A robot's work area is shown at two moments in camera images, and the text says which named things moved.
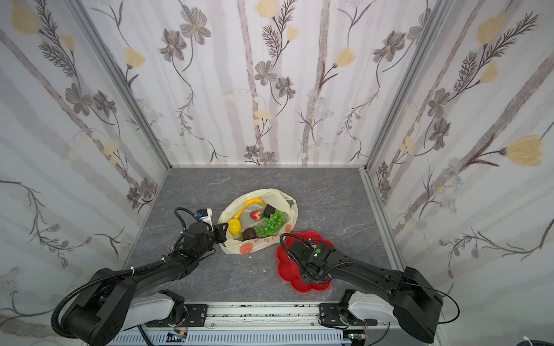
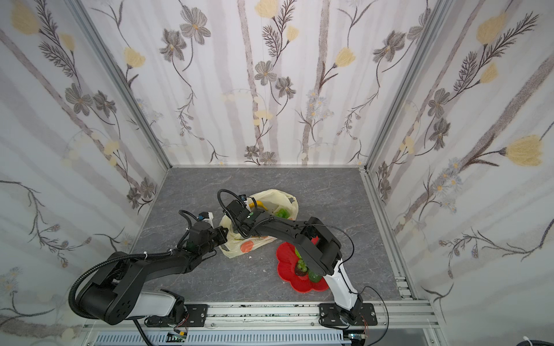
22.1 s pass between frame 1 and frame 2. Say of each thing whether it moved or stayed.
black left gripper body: stayed
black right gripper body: moved
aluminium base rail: stayed
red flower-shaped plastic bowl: stayed
